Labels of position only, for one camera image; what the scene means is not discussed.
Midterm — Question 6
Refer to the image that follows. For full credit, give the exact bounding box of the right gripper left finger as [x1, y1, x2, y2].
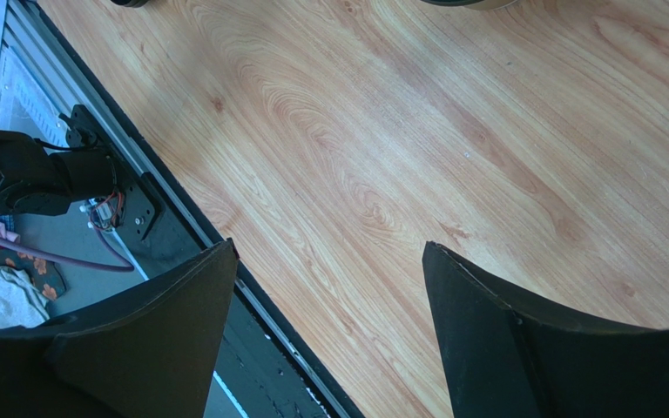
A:
[0, 240, 239, 417]

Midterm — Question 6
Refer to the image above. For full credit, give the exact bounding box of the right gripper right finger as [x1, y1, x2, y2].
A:
[422, 242, 669, 417]

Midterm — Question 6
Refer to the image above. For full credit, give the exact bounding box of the kraft paper cup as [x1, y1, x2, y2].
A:
[423, 0, 517, 11]

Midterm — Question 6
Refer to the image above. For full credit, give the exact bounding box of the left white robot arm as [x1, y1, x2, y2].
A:
[0, 130, 118, 216]

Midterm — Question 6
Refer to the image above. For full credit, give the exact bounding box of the floral fabric pile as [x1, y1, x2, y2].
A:
[0, 246, 67, 329]

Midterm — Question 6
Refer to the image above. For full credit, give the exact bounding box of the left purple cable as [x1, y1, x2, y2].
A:
[0, 223, 136, 273]

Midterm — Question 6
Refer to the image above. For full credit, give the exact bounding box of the aluminium rail frame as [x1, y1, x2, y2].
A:
[0, 1, 360, 417]

